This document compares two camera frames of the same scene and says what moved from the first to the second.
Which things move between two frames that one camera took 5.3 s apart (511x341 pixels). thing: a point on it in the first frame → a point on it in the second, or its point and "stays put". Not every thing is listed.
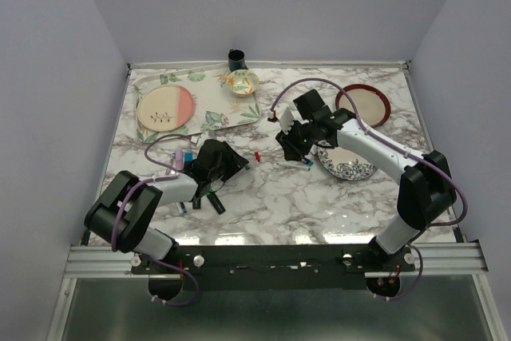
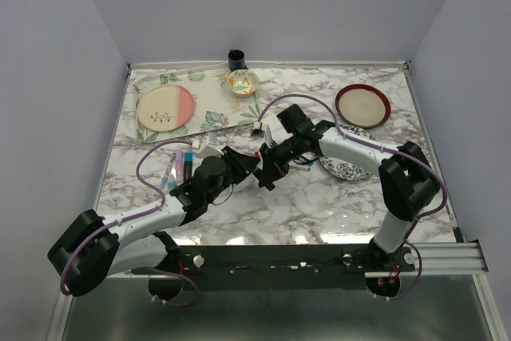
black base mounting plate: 271,268 stays put
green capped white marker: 302,168 stays put
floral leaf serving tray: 216,105 stays put
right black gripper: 291,151 → 271,170
